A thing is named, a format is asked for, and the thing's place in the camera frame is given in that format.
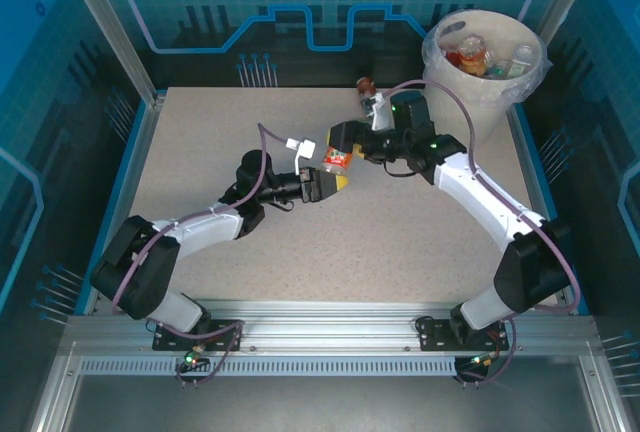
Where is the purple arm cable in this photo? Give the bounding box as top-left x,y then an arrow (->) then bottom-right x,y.
382,79 -> 581,314
110,122 -> 301,316

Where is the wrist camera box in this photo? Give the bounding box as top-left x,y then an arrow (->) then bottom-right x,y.
369,91 -> 397,132
283,136 -> 317,177

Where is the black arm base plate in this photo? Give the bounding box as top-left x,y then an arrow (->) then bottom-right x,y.
152,319 -> 246,353
416,315 -> 511,353

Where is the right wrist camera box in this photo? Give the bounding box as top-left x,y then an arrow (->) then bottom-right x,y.
369,91 -> 397,132

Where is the small orange cap bottle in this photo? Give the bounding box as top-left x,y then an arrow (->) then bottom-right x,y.
321,144 -> 354,174

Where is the brown coffee drink bottle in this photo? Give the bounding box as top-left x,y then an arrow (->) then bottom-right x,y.
355,76 -> 384,113

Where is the aluminium front rail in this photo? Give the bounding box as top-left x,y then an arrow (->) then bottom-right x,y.
62,301 -> 604,353

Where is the blue table edge trim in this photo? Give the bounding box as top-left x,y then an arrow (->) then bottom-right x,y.
509,101 -> 594,316
73,99 -> 151,316

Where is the white ribbed plastic bin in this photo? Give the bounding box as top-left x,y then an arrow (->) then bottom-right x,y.
422,9 -> 549,146

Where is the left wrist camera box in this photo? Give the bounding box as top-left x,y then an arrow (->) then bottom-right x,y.
283,136 -> 317,177

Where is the yellow label orange juice bottle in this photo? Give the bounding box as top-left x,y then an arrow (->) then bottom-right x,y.
459,36 -> 490,78

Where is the metal lower shelf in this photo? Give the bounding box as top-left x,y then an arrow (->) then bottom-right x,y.
29,341 -> 640,432

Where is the slotted cable duct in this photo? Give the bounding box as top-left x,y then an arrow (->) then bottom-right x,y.
77,356 -> 459,378

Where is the crane label tea bottle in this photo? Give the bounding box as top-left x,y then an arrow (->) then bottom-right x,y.
507,43 -> 537,78

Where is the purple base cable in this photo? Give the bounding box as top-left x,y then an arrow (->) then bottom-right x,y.
459,319 -> 519,389
144,319 -> 246,389

